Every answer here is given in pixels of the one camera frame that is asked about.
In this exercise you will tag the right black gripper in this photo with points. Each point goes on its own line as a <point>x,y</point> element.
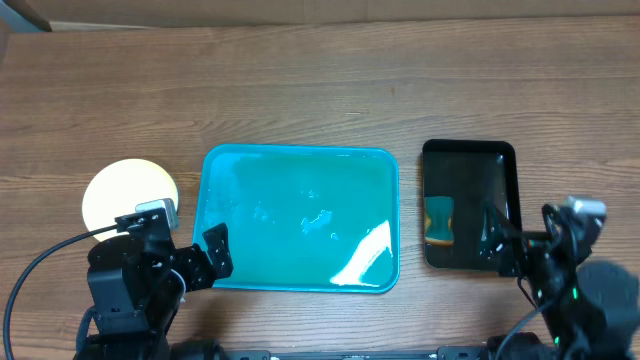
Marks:
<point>524,246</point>

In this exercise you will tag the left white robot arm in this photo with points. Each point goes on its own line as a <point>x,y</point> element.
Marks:
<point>138,280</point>

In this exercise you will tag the black water tray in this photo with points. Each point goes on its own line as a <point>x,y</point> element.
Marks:
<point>470,172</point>

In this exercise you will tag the green and yellow sponge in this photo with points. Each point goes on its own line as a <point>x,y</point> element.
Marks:
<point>438,221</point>

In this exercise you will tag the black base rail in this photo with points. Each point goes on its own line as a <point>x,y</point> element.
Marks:
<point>375,354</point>

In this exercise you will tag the green rimmed plate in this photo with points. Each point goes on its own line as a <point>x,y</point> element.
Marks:
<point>121,187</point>

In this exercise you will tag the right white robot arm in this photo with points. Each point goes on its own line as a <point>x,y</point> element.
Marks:
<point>582,309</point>

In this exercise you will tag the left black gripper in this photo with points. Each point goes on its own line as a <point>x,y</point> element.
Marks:
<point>203,275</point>

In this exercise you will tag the teal plastic tray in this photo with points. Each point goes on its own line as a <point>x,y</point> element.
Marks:
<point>304,218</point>

